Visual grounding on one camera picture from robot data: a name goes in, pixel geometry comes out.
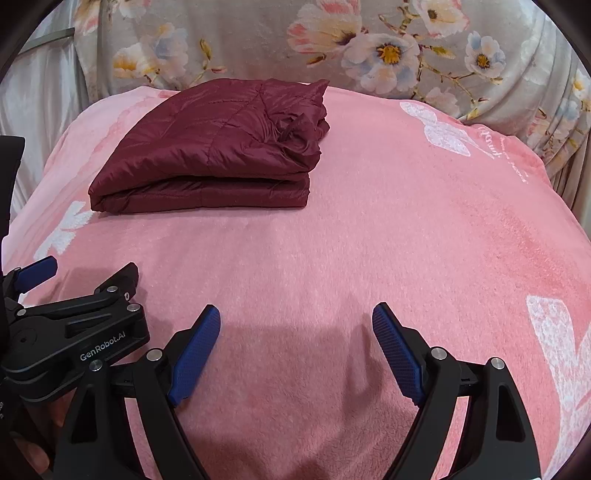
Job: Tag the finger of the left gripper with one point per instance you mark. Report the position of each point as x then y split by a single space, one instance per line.
21 280
123 282

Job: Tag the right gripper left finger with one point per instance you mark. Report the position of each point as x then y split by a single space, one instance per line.
114 408

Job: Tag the maroon quilted puffer jacket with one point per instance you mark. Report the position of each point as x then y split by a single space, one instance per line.
226 143

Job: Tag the pink fleece blanket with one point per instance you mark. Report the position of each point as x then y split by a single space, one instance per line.
457 228

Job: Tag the grey floral bed sheet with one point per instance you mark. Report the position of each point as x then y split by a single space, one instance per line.
504 64

